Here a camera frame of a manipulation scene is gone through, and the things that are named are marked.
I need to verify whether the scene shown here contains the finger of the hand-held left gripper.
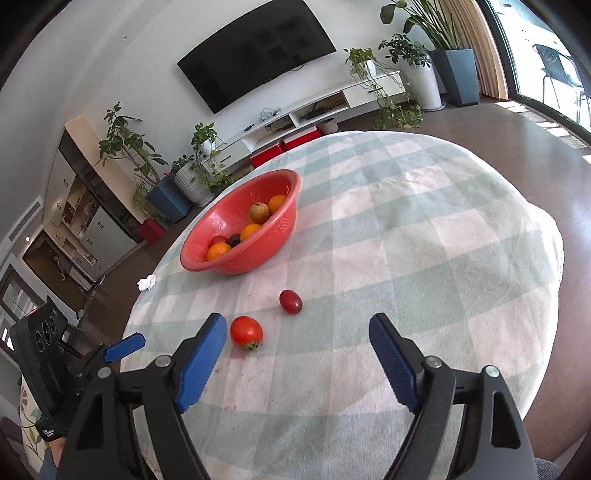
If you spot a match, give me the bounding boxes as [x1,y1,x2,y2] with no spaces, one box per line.
[78,333,146,372]

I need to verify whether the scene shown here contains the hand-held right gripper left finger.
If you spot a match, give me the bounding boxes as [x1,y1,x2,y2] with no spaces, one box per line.
[55,312,228,480]

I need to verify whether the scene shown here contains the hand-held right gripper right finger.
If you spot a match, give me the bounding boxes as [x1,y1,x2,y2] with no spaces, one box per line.
[368,312,540,480]

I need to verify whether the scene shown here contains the red tomato with calyx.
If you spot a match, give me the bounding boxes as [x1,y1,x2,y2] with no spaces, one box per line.
[230,316,264,352]

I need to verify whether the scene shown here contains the small red cherry tomato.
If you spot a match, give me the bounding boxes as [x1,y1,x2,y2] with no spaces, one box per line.
[279,289,304,315]

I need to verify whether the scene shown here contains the red plastic basin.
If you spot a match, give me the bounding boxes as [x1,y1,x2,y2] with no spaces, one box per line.
[180,169,302,276]

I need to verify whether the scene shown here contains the floral cushion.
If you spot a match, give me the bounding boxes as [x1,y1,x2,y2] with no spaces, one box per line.
[18,378,52,462]

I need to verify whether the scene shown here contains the small red pot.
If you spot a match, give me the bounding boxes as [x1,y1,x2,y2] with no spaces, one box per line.
[139,218,167,244]

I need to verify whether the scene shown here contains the green checked tablecloth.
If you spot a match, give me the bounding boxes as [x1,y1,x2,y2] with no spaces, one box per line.
[121,130,565,480]

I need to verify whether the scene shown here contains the wooden display cabinet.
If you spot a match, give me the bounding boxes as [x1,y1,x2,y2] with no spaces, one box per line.
[44,115,149,278]

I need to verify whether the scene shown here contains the leafy tree in blue pot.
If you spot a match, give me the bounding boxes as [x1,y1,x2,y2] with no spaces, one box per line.
[95,102,193,223]

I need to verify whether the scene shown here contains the plant in ribbed white pot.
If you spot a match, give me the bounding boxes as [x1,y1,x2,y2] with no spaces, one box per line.
[171,154,236,207]

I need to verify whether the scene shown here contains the red storage box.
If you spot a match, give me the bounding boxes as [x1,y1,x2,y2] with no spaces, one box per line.
[250,142,284,168]
[284,129,322,151]

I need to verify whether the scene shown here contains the small pothos in white pot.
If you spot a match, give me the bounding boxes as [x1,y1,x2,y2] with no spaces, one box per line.
[191,122,227,162]

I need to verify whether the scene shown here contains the white television cabinet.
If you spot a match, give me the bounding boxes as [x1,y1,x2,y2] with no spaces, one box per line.
[203,69,404,162]

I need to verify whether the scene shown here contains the bushy plant in white pot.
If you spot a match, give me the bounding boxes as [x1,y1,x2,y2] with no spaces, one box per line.
[379,32,446,112]

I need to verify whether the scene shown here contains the tall plant in grey pot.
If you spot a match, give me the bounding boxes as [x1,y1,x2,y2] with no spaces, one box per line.
[381,0,481,108]

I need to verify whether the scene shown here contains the trailing vine plant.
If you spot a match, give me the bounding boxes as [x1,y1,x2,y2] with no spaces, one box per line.
[344,46,423,131]

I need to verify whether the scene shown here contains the beige curtain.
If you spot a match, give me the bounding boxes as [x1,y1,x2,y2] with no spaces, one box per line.
[462,0,509,101]

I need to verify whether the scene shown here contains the black balcony chair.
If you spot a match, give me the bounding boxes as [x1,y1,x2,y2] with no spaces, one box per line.
[532,44,583,110]
[575,88,591,126]

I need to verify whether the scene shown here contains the black wall television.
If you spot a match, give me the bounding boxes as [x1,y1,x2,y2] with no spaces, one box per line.
[177,0,338,115]

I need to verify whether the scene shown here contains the black glass door frame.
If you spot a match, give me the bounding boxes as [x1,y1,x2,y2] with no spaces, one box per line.
[478,0,591,149]

